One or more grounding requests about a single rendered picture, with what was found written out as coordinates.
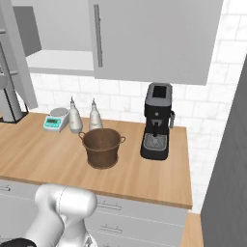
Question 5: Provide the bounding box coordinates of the brown woven basket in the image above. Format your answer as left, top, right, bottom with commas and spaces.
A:
78, 127, 126, 170

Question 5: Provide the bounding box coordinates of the grey cabinet door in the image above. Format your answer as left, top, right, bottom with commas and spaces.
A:
11, 0, 95, 52
87, 0, 225, 86

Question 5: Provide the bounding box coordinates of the white oil bottle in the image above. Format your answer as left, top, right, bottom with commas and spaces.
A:
68, 96, 84, 134
88, 97, 104, 131

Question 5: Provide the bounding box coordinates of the black coffee machine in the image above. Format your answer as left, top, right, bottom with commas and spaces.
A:
140, 82, 177, 161

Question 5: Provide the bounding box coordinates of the white kitchen scale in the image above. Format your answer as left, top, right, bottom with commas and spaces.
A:
42, 107, 70, 133

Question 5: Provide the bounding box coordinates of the grey drawer front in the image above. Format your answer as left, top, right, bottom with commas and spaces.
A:
0, 195, 39, 242
93, 194, 189, 229
84, 216, 187, 247
0, 178, 44, 205

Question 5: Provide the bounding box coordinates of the dark grey fridge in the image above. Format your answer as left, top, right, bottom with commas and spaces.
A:
200, 54, 247, 247

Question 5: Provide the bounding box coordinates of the grey range hood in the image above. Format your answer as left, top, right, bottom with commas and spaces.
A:
0, 0, 39, 124

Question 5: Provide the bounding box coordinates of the grey cabinet door handle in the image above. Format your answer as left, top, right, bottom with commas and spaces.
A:
93, 3, 104, 69

